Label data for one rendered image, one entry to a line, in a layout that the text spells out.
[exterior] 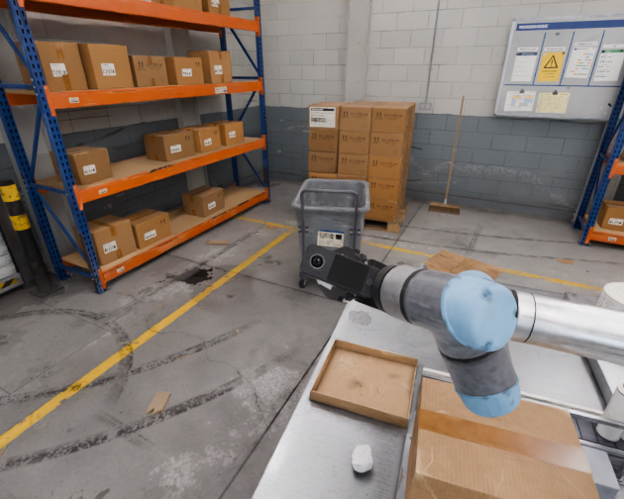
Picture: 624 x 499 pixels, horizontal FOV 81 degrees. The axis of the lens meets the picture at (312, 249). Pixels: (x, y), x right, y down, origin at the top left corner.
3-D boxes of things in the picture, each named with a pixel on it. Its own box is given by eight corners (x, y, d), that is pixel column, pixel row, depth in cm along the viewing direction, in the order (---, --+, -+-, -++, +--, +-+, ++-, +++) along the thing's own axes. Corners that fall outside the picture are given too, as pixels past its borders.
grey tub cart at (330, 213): (305, 250, 396) (304, 161, 354) (364, 253, 389) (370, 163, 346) (290, 296, 317) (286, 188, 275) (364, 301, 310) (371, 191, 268)
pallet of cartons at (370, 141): (407, 211, 505) (421, 102, 443) (398, 234, 436) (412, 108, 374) (325, 201, 543) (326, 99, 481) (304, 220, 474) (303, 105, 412)
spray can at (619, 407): (615, 429, 101) (645, 372, 92) (622, 445, 96) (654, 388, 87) (592, 423, 102) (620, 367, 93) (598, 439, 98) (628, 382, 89)
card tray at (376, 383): (416, 366, 129) (418, 357, 127) (406, 428, 107) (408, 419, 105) (334, 347, 138) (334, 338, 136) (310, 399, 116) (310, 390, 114)
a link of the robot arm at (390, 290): (391, 317, 46) (412, 255, 46) (368, 308, 50) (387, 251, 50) (430, 331, 49) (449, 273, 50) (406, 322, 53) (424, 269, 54)
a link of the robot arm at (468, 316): (489, 375, 38) (465, 312, 35) (413, 343, 48) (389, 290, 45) (531, 329, 41) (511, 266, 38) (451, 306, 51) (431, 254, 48)
